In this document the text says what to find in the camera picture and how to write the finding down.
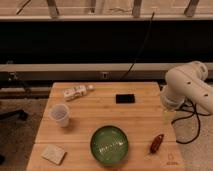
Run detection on black eraser block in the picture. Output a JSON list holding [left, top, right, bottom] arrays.
[[116, 94, 135, 103]]

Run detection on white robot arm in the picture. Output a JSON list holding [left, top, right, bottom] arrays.
[[160, 61, 213, 114]]

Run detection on clear plastic cup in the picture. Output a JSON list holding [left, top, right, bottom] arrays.
[[49, 104, 69, 127]]

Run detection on green glass bowl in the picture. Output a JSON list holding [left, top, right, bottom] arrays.
[[90, 125, 129, 166]]

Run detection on white sponge block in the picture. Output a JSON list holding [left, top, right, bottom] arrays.
[[41, 145, 66, 165]]

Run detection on black chair base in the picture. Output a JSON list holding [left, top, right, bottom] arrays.
[[0, 110, 28, 121]]

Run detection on white wall outlet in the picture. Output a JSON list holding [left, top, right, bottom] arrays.
[[102, 72, 108, 80]]

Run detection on black hanging cable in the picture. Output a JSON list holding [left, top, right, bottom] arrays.
[[119, 11, 156, 82]]

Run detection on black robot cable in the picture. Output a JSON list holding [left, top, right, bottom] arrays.
[[171, 100, 213, 145]]

